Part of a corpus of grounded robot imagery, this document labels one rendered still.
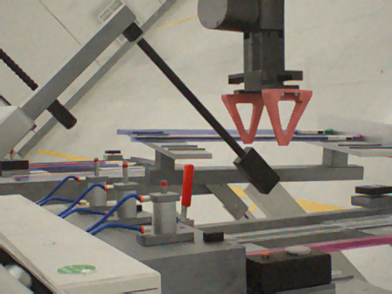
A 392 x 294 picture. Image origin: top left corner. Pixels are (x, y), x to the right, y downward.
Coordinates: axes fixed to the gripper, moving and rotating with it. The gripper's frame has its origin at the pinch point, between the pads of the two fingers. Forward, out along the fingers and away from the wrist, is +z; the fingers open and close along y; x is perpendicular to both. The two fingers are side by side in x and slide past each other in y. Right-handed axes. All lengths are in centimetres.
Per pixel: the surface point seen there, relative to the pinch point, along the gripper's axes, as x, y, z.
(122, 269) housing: -33, 39, 7
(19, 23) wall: 95, -750, -125
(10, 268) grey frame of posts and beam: -44, 63, 1
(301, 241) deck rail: 11.4, -8.6, 16.6
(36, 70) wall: 113, -750, -68
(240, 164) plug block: -17.8, 26.0, 1.4
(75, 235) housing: -33.1, 25.3, 6.9
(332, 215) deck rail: 17.3, -8.6, 13.0
